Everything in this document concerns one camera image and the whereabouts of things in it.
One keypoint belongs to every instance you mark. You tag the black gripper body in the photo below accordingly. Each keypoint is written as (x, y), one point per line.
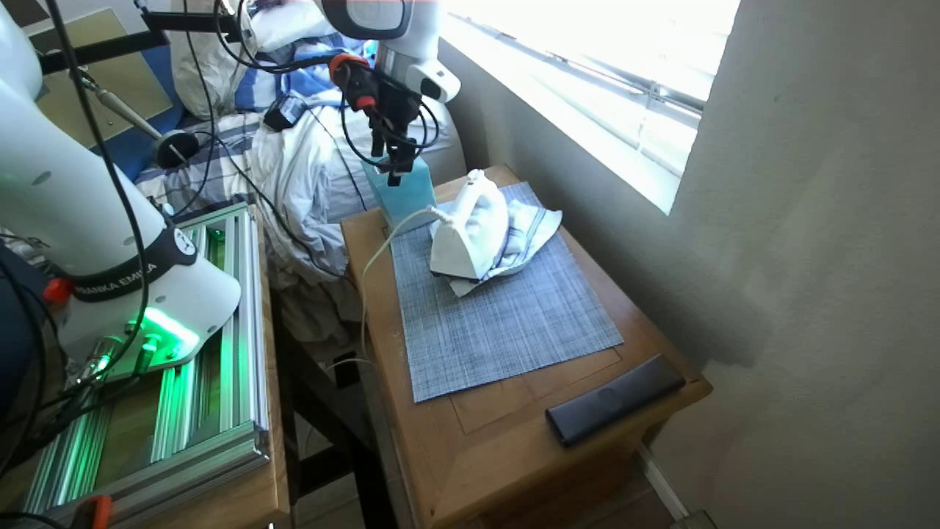
(399, 105)

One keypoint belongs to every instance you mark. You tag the orange button at robot base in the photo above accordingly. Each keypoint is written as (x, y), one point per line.
(56, 292)

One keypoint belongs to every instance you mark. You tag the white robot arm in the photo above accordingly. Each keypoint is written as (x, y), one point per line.
(59, 195)

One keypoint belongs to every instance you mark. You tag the white clothes iron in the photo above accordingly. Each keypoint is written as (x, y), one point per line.
(472, 229)

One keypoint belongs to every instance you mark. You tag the white cloth with blue stripes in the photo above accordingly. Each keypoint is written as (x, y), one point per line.
(534, 229)

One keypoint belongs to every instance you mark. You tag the clear plastic bag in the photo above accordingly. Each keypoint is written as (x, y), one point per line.
(501, 332)

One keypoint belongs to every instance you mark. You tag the wooden nightstand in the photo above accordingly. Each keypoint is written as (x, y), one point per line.
(490, 451)

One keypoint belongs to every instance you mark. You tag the black rectangular bar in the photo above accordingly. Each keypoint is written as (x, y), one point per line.
(613, 399)

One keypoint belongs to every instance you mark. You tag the red clamp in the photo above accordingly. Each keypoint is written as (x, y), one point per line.
(96, 512)

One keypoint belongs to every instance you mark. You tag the black camera mounting rod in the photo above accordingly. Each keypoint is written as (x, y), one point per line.
(194, 19)

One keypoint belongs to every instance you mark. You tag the aluminium frame with green light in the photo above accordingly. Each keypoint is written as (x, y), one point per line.
(237, 323)

